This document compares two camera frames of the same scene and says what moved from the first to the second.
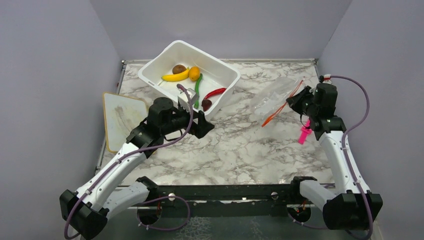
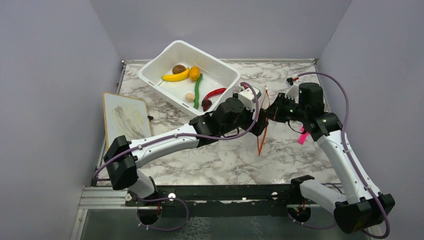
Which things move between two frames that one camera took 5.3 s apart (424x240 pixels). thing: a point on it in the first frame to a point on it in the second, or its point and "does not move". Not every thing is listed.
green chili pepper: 196,91 does not move
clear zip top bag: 273,95 to 264,140
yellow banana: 176,76 does not move
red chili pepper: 215,92 does not move
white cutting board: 122,115 does not move
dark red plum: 206,104 does not move
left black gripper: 203,126 to 260,124
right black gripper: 294,102 to 277,108
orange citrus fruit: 194,72 does not move
